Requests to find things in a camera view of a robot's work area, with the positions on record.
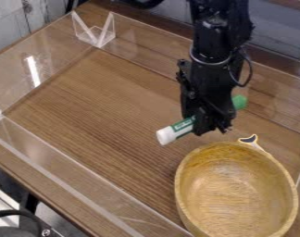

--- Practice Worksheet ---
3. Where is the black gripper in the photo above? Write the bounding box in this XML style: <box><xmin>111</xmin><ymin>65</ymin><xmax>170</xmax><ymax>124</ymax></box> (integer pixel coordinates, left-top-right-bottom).
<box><xmin>175</xmin><ymin>48</ymin><xmax>244</xmax><ymax>136</ymax></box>

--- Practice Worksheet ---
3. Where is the green and white marker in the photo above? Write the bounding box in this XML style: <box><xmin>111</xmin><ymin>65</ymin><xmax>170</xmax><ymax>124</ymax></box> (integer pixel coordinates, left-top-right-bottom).
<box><xmin>157</xmin><ymin>94</ymin><xmax>248</xmax><ymax>145</ymax></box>

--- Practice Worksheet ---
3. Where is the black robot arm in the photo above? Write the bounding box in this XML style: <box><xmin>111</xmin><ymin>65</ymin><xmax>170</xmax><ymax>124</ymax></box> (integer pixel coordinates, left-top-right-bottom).
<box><xmin>175</xmin><ymin>0</ymin><xmax>254</xmax><ymax>135</ymax></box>

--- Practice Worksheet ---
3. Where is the brown wooden bowl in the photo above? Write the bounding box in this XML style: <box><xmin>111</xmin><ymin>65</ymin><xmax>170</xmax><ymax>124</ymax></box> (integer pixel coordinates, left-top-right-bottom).
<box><xmin>175</xmin><ymin>142</ymin><xmax>298</xmax><ymax>237</ymax></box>

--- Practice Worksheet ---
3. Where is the clear acrylic front wall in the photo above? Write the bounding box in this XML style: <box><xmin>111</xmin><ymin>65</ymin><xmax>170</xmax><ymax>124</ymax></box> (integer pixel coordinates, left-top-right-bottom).
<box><xmin>0</xmin><ymin>116</ymin><xmax>192</xmax><ymax>237</ymax></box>

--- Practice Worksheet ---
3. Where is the black cable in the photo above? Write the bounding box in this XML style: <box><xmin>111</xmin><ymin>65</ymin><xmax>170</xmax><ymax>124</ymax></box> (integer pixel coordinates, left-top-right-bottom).
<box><xmin>0</xmin><ymin>208</ymin><xmax>42</xmax><ymax>237</ymax></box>

